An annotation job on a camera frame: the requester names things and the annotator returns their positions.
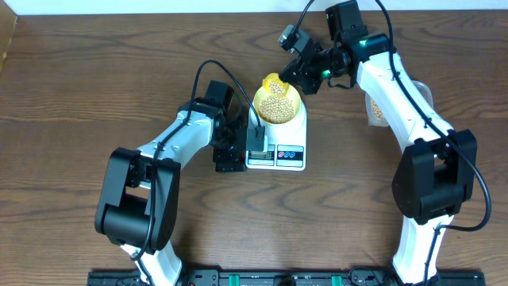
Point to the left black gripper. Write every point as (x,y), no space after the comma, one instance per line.
(221,159)

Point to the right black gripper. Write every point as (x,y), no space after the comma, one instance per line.
(302,76)

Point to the yellow measuring scoop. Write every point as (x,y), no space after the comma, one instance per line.
(275,86)

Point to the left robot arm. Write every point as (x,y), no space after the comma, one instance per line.
(138,204)

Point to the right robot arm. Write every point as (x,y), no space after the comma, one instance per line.
(435,174)

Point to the yellow bowl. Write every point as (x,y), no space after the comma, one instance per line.
(292,94)

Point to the soybeans in yellow bowl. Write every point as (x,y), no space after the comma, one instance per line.
(276,110)

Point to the white digital kitchen scale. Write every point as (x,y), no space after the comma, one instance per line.
(284,143)

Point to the soybeans pile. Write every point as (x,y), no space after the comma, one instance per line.
(376,110)

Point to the clear plastic container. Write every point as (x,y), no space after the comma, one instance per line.
(374,121)

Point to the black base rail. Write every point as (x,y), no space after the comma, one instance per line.
(356,276)

